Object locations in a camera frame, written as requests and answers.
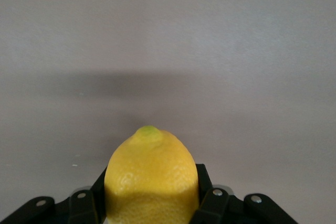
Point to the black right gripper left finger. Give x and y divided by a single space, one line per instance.
78 208

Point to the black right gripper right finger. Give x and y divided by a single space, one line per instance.
218 205

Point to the yellow lemon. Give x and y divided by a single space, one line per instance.
152 176

